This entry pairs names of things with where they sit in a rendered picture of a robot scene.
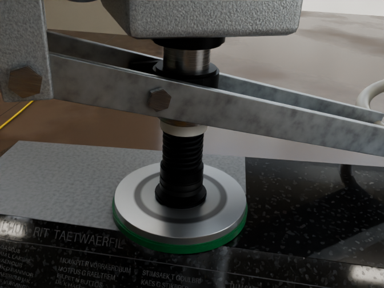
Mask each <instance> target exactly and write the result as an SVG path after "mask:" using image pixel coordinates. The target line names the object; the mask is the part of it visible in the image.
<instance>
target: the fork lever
mask: <svg viewBox="0 0 384 288"><path fill-rule="evenodd" d="M46 34H47V43H48V49H49V58H50V67H51V77H52V82H53V92H54V97H53V99H58V100H62V101H69V102H75V103H81V104H85V105H91V106H98V107H104V108H108V109H114V110H120V111H126V112H131V113H137V114H143V115H149V116H153V117H160V118H166V119H172V120H176V121H182V122H188V123H194V124H199V125H205V126H211V127H217V128H222V129H228V130H234V131H240V132H244V133H250V134H256V135H263V136H267V137H273V138H279V139H286V140H290V141H296V142H302V143H308V144H312V145H318V146H325V147H331V148H335V149H341V150H348V151H354V152H358V153H364V154H370V155H377V156H380V157H384V126H380V125H375V124H373V123H374V122H376V121H381V120H382V118H383V117H384V113H382V112H380V111H375V110H371V109H366V108H363V107H359V106H354V105H350V104H347V103H343V102H338V101H334V100H330V99H326V98H322V97H318V96H314V95H310V94H305V93H301V92H298V91H294V90H289V89H285V88H282V87H278V86H273V85H268V84H265V83H261V82H257V81H252V80H249V79H244V78H240V77H236V76H233V75H228V74H224V73H219V82H218V89H215V88H212V87H207V86H202V85H197V84H193V83H188V82H184V81H179V80H176V79H171V78H166V77H161V76H158V75H153V74H148V73H143V72H140V71H135V70H130V62H132V61H158V60H163V58H159V57H154V56H151V55H147V54H142V53H138V52H135V51H131V50H126V49H122V48H118V47H114V46H110V45H106V44H102V43H98V42H93V41H89V40H86V39H82V38H77V37H73V36H70V35H65V34H61V33H56V32H53V31H49V30H46ZM41 83H42V75H41V74H40V73H39V72H37V71H36V70H35V69H34V68H32V67H31V66H30V65H28V64H27V65H23V66H20V67H16V68H13V69H10V76H9V84H8V88H9V89H10V90H12V91H13V92H15V93H16V94H17V95H19V96H20V97H21V98H26V97H29V96H32V95H36V94H39V93H40V89H41Z"/></svg>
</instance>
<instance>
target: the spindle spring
mask: <svg viewBox="0 0 384 288"><path fill-rule="evenodd" d="M203 137H204V133H203V134H201V135H197V136H193V137H178V136H174V135H170V134H168V133H165V132H164V131H163V140H162V142H163V145H162V148H163V149H162V152H163V154H162V158H163V159H162V163H163V165H164V166H165V167H166V168H168V169H171V170H175V171H189V170H193V169H195V168H197V167H198V166H200V164H201V163H202V156H203V154H202V152H203ZM175 139H176V140H175ZM178 140H188V141H178ZM176 145H177V146H176ZM188 145H189V146H188ZM176 150H178V151H176ZM175 155H176V156H175ZM179 156H185V157H179Z"/></svg>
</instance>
